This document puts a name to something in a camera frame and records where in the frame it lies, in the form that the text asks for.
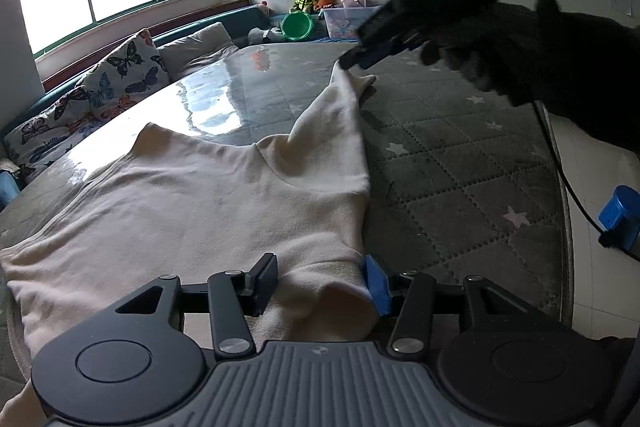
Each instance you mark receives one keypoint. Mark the blue plastic object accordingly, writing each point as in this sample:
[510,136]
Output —
[620,218]

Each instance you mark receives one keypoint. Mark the blue folded blanket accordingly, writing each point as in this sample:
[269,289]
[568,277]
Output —
[8,189]

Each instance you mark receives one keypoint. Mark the teal bench sofa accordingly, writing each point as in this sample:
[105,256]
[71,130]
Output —
[239,23]

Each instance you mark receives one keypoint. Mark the green plastic basin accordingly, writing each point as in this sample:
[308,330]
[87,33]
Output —
[297,26]

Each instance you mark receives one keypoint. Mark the cream long-sleeve sweater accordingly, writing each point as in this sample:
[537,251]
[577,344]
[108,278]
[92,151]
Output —
[186,206]

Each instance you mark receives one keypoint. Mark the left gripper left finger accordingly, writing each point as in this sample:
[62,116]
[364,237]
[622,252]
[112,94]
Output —
[235,295]

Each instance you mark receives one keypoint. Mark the beige plain cushion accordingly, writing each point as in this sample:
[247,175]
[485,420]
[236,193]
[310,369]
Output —
[184,56]

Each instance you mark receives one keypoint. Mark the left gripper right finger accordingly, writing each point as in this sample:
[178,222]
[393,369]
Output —
[405,305]

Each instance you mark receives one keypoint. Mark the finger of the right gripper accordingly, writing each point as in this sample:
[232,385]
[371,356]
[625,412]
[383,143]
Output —
[403,23]
[367,54]

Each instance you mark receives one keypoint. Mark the long butterfly print pillow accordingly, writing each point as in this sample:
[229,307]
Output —
[37,143]

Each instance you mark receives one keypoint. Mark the square butterfly print cushion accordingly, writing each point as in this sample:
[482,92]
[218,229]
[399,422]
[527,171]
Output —
[125,77]

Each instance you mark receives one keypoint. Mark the clear plastic storage box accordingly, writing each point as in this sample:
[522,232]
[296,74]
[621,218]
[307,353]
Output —
[342,23]

